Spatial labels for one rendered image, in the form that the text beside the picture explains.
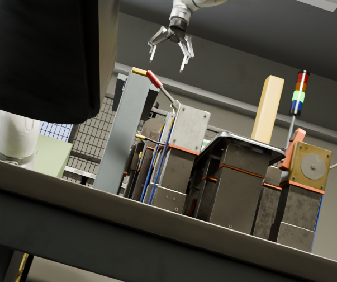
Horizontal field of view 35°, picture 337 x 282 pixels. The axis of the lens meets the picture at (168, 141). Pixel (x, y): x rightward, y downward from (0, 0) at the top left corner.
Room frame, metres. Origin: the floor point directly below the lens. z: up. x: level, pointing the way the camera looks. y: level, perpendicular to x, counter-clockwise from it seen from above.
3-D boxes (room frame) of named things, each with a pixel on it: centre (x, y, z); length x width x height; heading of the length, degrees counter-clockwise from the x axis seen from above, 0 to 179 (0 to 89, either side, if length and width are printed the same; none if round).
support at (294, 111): (3.08, -0.71, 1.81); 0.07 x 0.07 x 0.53
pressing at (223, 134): (1.98, -0.17, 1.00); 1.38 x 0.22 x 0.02; 5
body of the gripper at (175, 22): (2.09, 0.10, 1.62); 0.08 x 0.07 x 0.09; 95
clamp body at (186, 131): (1.40, -0.03, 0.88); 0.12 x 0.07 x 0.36; 95
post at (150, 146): (1.89, 0.05, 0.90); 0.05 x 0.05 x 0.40; 5
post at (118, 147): (1.49, 0.13, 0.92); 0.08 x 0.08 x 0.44; 5
